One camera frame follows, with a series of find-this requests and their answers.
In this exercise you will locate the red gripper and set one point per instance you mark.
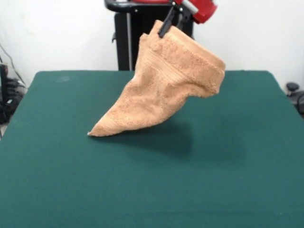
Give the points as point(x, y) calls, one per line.
point(205, 9)

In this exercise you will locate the peach terry towel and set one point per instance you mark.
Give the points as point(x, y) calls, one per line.
point(154, 95)

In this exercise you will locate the red robot base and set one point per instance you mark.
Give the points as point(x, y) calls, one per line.
point(152, 1)

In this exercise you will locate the black office chair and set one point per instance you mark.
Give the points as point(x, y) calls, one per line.
point(292, 86)

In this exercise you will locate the black box with red mark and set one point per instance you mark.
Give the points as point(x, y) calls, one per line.
point(3, 80)

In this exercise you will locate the dark green table cloth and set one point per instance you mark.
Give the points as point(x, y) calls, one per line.
point(71, 171)

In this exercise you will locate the black bag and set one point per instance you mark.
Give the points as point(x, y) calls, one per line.
point(7, 111)

